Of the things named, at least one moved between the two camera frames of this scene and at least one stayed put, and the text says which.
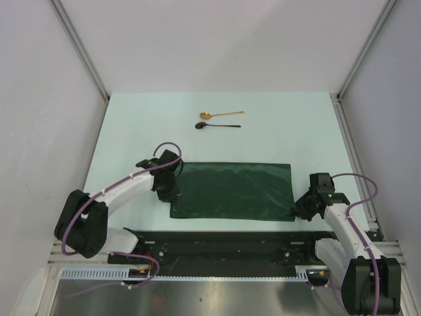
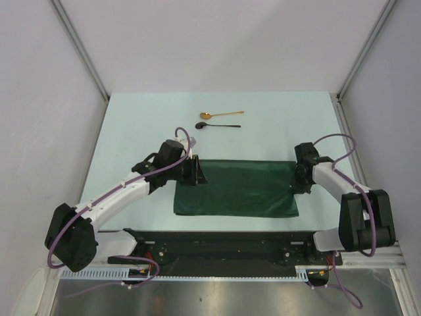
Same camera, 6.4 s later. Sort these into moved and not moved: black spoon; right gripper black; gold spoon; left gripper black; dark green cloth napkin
Moved: left gripper black; right gripper black
Not moved: black spoon; dark green cloth napkin; gold spoon
